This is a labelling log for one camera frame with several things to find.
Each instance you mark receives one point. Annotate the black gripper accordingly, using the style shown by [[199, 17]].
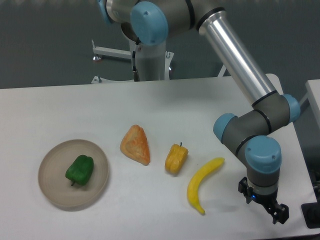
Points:
[[267, 196]]

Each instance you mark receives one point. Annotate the green bell pepper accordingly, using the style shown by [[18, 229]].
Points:
[[80, 171]]

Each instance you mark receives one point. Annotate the yellow bell pepper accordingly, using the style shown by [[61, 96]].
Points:
[[176, 158]]

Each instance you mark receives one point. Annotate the beige round plate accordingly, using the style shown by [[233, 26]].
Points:
[[59, 190]]

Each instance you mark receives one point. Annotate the yellow banana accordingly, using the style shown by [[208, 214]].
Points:
[[192, 192]]

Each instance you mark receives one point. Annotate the white side table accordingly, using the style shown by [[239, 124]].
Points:
[[313, 95]]

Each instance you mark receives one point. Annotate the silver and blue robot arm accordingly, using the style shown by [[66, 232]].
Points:
[[149, 23]]

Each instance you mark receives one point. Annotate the white robot stand base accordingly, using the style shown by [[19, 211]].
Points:
[[148, 62]]

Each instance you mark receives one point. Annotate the orange triangular pastry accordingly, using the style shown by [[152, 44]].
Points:
[[134, 145]]

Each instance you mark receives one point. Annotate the black device at table edge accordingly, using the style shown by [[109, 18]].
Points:
[[311, 214]]

